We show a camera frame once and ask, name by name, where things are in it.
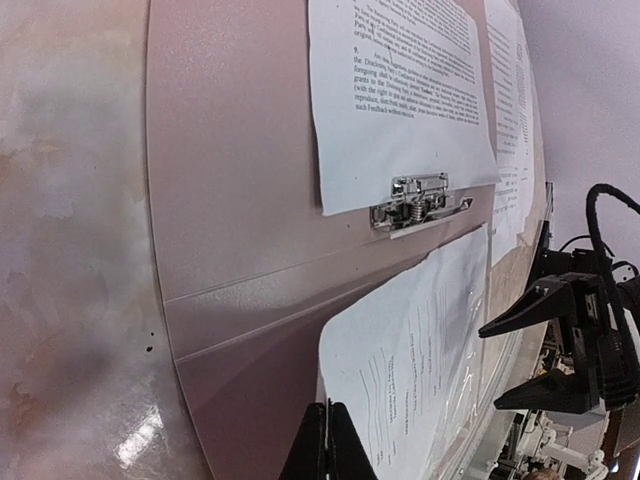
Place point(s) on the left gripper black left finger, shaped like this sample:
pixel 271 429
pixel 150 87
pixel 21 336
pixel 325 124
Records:
pixel 307 458

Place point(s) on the metal folder clip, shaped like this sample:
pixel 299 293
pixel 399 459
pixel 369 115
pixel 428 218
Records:
pixel 416 203

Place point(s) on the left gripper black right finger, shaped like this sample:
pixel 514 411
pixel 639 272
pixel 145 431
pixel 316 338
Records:
pixel 346 456

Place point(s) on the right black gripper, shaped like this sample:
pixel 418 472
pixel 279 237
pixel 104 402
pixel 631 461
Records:
pixel 567 290

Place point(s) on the white sheet dense English text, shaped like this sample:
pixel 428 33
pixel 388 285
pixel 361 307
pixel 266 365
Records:
pixel 399 89

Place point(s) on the white printed sheet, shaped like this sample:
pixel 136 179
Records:
pixel 514 108
pixel 392 356

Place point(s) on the pink-brown file folder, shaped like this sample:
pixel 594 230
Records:
pixel 251 269

